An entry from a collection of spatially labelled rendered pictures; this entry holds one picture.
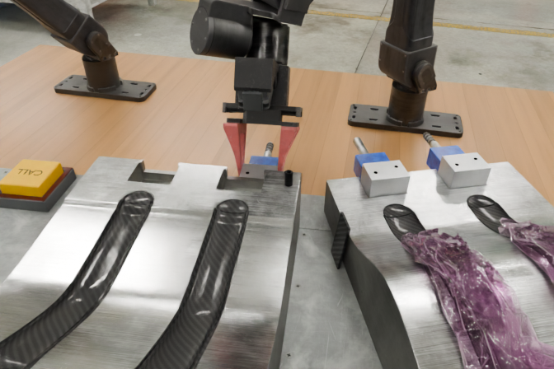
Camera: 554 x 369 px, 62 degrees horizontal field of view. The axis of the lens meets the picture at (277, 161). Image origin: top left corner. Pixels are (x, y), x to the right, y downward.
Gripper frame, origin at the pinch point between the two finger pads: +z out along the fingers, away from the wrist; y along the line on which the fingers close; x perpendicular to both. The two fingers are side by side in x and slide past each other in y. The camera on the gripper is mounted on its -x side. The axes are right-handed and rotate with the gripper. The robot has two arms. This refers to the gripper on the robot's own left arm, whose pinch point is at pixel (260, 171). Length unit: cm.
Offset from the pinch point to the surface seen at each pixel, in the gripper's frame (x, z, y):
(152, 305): -24.4, 9.3, -5.4
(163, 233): -16.8, 5.0, -7.4
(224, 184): -6.0, 1.1, -3.6
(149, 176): -5.9, 0.9, -13.4
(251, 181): -6.3, 0.5, -0.2
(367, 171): -4.2, -1.6, 14.0
